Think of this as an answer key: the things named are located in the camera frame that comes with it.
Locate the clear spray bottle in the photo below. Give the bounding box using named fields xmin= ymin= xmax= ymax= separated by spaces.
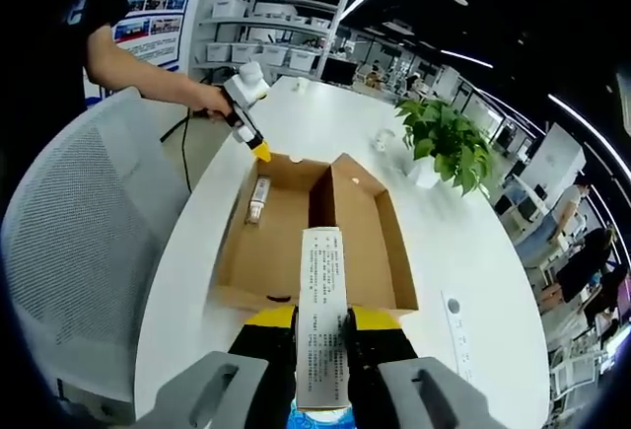
xmin=245 ymin=176 xmax=273 ymax=226

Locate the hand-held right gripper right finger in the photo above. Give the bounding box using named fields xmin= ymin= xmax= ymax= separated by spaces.
xmin=344 ymin=306 xmax=507 ymax=429

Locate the ceiling strip light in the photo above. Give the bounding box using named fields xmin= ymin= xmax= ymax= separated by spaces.
xmin=339 ymin=0 xmax=374 ymax=22
xmin=440 ymin=48 xmax=495 ymax=70

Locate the white printed carton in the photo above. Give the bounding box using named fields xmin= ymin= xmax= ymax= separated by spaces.
xmin=294 ymin=225 xmax=354 ymax=411

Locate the white mesh office chair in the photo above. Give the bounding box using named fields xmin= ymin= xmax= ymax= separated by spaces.
xmin=0 ymin=86 xmax=194 ymax=406

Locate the brown cardboard shoe box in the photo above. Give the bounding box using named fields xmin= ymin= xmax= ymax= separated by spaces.
xmin=211 ymin=152 xmax=420 ymax=324

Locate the white square pillar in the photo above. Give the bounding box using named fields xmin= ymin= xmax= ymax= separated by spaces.
xmin=529 ymin=122 xmax=586 ymax=194

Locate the long curved ceiling light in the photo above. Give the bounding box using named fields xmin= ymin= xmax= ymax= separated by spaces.
xmin=547 ymin=93 xmax=631 ymax=155

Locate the blue soft pad pack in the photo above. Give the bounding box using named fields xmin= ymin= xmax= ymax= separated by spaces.
xmin=288 ymin=401 xmax=355 ymax=429

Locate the white table socket strip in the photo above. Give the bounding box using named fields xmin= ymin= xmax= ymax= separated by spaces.
xmin=440 ymin=289 xmax=477 ymax=389

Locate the green potted plant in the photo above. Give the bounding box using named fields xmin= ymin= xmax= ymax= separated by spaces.
xmin=395 ymin=98 xmax=497 ymax=197

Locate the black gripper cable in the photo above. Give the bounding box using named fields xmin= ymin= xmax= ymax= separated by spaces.
xmin=160 ymin=107 xmax=199 ymax=196

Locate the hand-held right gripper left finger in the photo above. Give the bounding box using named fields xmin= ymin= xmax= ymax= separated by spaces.
xmin=132 ymin=306 xmax=300 ymax=429

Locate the cluster of white office chairs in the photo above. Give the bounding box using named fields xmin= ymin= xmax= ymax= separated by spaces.
xmin=546 ymin=339 xmax=608 ymax=396

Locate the person's left hand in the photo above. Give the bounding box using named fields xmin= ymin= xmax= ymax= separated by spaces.
xmin=194 ymin=85 xmax=235 ymax=123

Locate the person's black t-shirt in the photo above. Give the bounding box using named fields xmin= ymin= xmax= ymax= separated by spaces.
xmin=0 ymin=0 xmax=132 ymax=169

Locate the black monitor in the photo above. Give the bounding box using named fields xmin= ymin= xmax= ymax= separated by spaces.
xmin=319 ymin=57 xmax=357 ymax=87

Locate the wall poster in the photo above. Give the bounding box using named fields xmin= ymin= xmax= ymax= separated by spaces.
xmin=83 ymin=0 xmax=201 ymax=105

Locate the grey metal storage shelf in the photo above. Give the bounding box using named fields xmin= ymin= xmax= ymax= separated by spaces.
xmin=189 ymin=0 xmax=361 ymax=86

